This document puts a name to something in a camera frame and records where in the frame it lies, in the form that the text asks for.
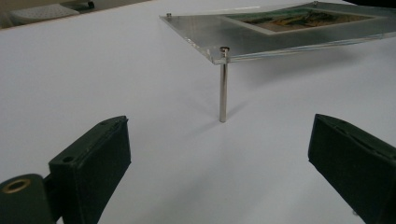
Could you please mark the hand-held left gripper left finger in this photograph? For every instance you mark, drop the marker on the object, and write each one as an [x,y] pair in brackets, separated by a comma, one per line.
[90,168]

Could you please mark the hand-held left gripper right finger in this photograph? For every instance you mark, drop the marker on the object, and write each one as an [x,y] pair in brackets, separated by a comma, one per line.
[358,165]

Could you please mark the long metal frame pin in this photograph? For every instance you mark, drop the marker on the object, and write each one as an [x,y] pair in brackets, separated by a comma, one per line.
[223,90]

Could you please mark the clear acrylic photo frame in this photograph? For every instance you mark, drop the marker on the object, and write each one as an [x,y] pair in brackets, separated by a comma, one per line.
[211,34]

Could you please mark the painting print with white border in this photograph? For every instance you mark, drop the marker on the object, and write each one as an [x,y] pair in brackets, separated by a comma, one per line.
[295,20]

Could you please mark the white perforated panel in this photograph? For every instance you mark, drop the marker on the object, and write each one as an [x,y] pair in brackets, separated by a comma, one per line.
[43,14]

